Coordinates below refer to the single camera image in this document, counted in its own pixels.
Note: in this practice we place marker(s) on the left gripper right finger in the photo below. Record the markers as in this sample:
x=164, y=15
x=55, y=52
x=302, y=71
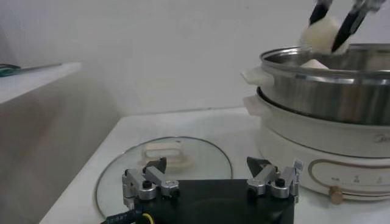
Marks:
x=265, y=178

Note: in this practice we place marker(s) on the white electric cooker base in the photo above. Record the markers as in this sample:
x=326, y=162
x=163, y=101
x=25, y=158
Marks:
x=304, y=140

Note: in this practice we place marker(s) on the white steamed baozi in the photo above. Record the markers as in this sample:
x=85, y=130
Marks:
x=314, y=64
x=323, y=36

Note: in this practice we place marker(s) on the oval glass pot lid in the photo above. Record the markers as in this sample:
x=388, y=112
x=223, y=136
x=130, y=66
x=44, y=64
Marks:
x=201, y=158

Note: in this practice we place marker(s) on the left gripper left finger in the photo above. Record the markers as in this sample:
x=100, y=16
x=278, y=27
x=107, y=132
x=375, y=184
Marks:
x=152, y=178

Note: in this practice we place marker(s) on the white side table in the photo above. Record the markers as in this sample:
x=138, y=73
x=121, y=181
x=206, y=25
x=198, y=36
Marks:
x=36, y=82

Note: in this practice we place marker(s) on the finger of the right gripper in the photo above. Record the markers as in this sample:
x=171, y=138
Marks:
x=345, y=29
x=318, y=13

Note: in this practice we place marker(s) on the perforated steel steamer basket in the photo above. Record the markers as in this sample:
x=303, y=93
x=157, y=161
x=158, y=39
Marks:
x=320, y=97

